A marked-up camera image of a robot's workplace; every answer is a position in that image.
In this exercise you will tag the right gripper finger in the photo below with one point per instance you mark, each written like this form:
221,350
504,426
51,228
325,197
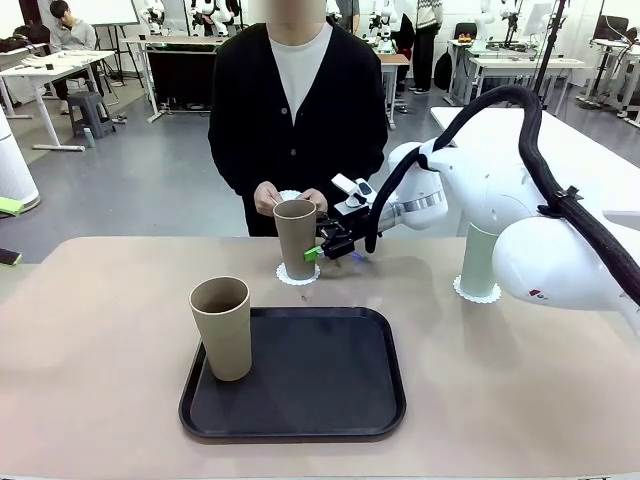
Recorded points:
312,254
327,225

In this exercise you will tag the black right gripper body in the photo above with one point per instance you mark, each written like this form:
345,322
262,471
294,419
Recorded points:
350,232

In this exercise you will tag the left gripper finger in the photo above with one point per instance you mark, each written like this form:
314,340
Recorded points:
12,206
10,257

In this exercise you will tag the dark brown tall cup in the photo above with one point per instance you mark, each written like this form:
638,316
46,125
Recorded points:
292,240

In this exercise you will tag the light tan tall cup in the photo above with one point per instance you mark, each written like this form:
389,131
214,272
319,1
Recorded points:
225,340

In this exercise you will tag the pale green tall cup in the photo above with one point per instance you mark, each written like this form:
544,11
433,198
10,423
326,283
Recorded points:
475,260

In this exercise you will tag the person's left forearm black sleeve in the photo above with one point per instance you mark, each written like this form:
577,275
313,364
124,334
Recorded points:
360,165

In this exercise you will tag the person's right forearm black sleeve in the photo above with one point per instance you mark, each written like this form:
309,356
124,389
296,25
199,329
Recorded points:
227,167

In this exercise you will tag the person's left hand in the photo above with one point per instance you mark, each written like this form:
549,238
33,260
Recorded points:
317,200

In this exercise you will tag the person's right hand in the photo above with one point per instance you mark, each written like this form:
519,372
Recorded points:
265,197

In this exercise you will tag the small bottle on floor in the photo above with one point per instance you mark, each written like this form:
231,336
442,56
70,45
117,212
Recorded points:
89,139

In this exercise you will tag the grey plastic stool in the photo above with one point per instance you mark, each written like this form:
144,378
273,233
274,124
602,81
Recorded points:
90,115

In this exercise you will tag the black plastic tray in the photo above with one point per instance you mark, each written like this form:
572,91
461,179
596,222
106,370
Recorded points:
325,390

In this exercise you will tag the white desk with clutter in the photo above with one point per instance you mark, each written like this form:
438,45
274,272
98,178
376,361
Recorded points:
50,67

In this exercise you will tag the person torso black cardigan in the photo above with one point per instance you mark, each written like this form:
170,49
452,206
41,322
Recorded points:
245,100

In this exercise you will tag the small brown top desk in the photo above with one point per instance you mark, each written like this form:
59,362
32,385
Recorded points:
395,62

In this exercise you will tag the person in grey hoodie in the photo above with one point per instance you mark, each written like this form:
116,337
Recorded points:
75,32

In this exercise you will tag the black backpack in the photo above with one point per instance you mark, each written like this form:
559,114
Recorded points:
443,72

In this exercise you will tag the person in black trousers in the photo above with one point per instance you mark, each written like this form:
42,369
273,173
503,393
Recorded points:
425,50

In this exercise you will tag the desk with black panel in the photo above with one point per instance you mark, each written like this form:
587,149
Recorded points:
180,75

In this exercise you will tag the whiteboard on stand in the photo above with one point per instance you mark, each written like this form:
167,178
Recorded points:
115,12

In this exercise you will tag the long white lab desk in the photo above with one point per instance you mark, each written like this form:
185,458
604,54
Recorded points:
515,65

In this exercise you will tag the large white table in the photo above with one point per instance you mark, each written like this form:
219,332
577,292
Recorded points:
590,145

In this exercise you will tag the black tripod stand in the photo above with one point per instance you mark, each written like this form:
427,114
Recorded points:
545,50

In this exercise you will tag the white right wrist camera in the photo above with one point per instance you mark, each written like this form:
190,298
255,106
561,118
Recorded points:
352,192

